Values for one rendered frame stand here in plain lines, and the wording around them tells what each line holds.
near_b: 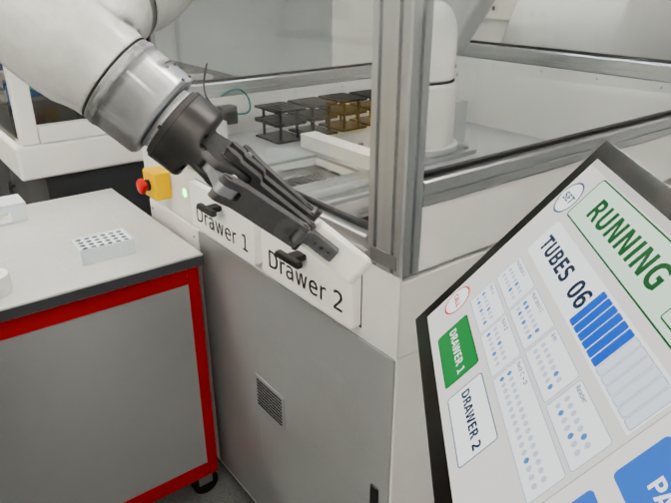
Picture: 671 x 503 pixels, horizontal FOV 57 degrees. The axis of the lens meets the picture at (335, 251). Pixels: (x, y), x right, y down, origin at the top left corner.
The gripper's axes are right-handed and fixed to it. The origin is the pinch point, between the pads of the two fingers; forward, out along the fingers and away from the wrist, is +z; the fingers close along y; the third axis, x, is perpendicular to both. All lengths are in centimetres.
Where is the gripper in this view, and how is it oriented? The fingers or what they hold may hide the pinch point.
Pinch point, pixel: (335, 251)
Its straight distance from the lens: 62.5
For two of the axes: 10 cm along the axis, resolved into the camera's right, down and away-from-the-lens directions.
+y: 0.2, -3.8, 9.3
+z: 7.7, 6.0, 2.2
